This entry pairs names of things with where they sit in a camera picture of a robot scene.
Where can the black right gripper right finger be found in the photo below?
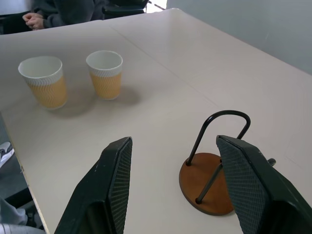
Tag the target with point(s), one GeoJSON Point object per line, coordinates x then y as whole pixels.
{"type": "Point", "coordinates": [263, 190]}

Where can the grey trouser leg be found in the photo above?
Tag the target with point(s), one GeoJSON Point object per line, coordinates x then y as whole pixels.
{"type": "Point", "coordinates": [12, 214]}

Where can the grey white sneaker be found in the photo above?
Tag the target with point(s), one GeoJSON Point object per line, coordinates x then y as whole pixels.
{"type": "Point", "coordinates": [5, 152]}

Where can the black office chair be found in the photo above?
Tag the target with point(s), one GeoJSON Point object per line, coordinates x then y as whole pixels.
{"type": "Point", "coordinates": [126, 8]}

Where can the person in dark sweater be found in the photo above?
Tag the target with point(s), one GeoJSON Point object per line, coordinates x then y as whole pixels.
{"type": "Point", "coordinates": [68, 11]}

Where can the person's clasped hands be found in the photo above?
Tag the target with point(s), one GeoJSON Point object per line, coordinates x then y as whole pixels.
{"type": "Point", "coordinates": [33, 20]}

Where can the orange white paper cup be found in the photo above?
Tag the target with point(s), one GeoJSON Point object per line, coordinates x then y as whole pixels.
{"type": "Point", "coordinates": [106, 74]}
{"type": "Point", "coordinates": [45, 81]}

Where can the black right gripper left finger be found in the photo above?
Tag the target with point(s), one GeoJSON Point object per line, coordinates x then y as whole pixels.
{"type": "Point", "coordinates": [102, 190]}

